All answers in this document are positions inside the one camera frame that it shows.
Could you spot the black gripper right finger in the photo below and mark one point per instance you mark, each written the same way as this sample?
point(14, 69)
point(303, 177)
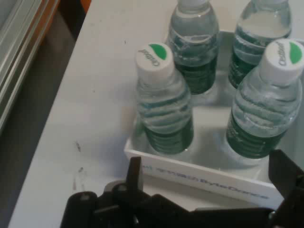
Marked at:
point(291, 190)

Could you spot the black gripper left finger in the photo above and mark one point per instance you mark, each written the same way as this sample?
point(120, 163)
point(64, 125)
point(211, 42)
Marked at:
point(133, 204)

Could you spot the water bottle green label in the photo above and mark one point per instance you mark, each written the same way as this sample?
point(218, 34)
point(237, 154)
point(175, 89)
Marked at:
point(193, 47)
point(263, 114)
point(164, 114)
point(261, 31)

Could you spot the white and blue cardboard box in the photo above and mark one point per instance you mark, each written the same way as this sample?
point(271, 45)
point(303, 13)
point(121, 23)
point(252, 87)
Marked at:
point(213, 177)

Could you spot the aluminium frame rail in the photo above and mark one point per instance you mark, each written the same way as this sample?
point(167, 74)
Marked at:
point(16, 47)

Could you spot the orange strip under rail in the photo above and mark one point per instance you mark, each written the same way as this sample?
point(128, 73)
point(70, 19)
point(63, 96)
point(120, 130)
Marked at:
point(48, 21)

